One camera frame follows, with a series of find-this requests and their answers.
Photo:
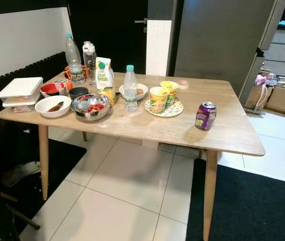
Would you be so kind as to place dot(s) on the steel bowl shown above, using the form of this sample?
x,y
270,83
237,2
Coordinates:
x,y
81,113

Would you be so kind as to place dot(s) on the purple drink can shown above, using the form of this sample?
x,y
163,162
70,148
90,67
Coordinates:
x,y
205,116

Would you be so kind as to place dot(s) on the silver two-door fridge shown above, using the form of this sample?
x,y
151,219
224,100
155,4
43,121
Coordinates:
x,y
217,40

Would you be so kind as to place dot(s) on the clear plastic food container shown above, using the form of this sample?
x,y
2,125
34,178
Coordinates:
x,y
19,107

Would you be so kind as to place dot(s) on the white lidded food container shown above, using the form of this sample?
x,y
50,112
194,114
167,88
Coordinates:
x,y
19,87

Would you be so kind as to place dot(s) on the black foam mat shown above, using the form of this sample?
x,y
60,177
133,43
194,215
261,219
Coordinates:
x,y
21,70

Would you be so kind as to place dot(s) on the grey slipper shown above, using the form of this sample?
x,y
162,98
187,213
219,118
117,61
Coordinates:
x,y
21,173

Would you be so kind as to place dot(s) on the brown food piece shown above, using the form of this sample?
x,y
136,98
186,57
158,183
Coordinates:
x,y
56,106

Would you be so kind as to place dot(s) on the white bowl red inside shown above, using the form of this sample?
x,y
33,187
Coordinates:
x,y
51,89

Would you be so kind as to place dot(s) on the black floor mat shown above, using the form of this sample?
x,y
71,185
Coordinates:
x,y
57,150

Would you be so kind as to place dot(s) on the small orange object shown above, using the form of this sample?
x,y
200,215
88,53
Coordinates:
x,y
69,85

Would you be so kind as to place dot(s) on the black chair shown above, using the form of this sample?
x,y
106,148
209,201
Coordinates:
x,y
6,213

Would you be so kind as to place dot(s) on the orange and black object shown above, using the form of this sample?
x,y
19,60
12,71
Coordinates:
x,y
68,70

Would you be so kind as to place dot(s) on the black cup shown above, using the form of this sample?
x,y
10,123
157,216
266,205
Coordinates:
x,y
78,92

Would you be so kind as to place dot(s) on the tall clear bottle green cap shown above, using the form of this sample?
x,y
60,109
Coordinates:
x,y
73,60

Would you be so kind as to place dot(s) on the red food pieces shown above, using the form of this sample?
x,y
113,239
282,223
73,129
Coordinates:
x,y
96,107

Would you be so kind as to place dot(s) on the tall clear bottle white cap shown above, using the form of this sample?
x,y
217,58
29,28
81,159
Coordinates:
x,y
90,63

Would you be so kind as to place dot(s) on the Peel Fresh juice carton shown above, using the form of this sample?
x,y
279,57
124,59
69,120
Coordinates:
x,y
104,75

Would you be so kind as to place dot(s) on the small water bottle green cap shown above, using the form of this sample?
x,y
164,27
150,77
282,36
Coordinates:
x,y
130,90

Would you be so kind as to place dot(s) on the black room door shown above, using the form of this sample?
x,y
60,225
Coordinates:
x,y
107,25

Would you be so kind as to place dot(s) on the brown egg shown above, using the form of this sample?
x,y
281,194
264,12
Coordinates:
x,y
139,91

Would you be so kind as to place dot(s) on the light wooden dining table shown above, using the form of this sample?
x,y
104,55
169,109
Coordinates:
x,y
152,131

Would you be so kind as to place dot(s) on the yellow instant noodle cup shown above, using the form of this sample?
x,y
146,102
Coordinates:
x,y
171,89
158,100

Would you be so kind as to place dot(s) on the floral plate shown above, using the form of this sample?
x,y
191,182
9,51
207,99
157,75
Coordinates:
x,y
175,109

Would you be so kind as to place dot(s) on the pale tape roll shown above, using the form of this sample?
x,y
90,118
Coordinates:
x,y
183,84

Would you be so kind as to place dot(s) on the brown cardboard box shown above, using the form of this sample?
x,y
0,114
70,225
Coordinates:
x,y
283,100
253,96

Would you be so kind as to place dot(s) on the black rug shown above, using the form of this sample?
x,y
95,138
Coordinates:
x,y
248,206

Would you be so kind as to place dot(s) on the pink ribbon bundle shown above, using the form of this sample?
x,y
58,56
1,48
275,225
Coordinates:
x,y
259,83

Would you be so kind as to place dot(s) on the grey kitchen cabinet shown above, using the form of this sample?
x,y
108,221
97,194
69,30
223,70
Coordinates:
x,y
283,55

